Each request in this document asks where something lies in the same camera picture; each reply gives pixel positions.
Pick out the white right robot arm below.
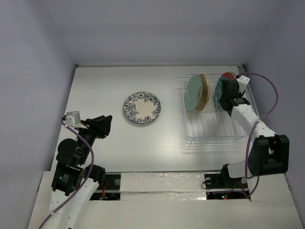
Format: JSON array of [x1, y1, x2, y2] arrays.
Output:
[[214, 76, 290, 187]]

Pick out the dark teal brown-rimmed plate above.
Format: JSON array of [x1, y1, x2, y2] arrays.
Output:
[[221, 72, 236, 79]]

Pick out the aluminium table edge rail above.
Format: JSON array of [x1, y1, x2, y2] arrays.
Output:
[[237, 64, 259, 115]]

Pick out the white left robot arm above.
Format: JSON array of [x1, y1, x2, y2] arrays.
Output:
[[40, 111, 112, 229]]

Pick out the light green plate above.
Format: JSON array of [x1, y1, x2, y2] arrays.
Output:
[[184, 75, 202, 111]]

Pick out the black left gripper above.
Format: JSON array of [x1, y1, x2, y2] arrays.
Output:
[[76, 114, 112, 163]]

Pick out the red plate teal flower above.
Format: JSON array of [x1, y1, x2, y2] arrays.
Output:
[[213, 77, 227, 111]]

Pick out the white foam strip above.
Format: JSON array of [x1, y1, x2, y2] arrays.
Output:
[[120, 172, 206, 201]]

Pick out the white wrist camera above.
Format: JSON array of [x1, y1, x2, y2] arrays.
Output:
[[63, 111, 86, 128], [236, 74, 250, 95]]

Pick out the blue floral white plate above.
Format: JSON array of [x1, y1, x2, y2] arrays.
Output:
[[123, 92, 162, 125]]

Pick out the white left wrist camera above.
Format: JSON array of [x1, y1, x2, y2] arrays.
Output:
[[63, 111, 86, 128]]

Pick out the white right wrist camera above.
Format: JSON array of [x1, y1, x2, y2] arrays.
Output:
[[236, 74, 250, 95]]

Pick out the white wire dish rack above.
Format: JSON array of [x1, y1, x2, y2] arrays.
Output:
[[179, 73, 246, 145]]

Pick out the yellow cream plate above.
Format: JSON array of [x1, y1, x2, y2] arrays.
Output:
[[197, 74, 210, 111]]

